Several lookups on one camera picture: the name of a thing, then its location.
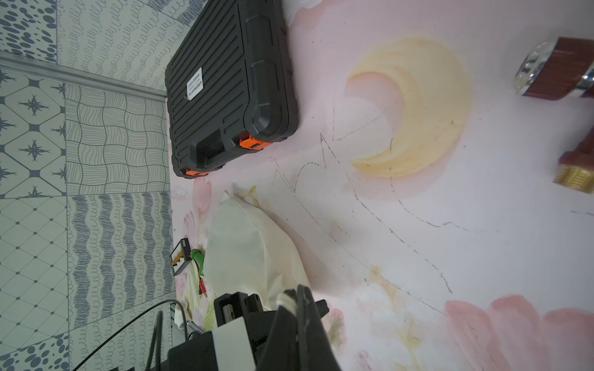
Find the black plastic tool case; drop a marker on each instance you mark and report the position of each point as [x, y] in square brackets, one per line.
[230, 89]

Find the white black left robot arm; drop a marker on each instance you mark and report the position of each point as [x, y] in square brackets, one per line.
[238, 343]

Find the red black clip leads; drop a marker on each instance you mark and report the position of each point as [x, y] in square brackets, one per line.
[202, 288]

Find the green plastic tool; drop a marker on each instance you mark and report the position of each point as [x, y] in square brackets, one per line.
[198, 257]

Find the cream cloth drawstring bag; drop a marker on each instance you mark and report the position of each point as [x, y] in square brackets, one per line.
[248, 252]

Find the maroon brass hose nozzle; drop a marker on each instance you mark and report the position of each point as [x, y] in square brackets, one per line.
[553, 70]

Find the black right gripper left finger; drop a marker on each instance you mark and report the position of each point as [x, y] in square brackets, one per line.
[282, 345]

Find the small box of screws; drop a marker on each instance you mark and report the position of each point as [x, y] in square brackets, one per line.
[180, 256]

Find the white plastic fitting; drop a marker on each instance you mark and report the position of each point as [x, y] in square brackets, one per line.
[178, 319]

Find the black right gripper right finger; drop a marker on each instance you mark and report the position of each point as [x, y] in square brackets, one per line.
[315, 352]

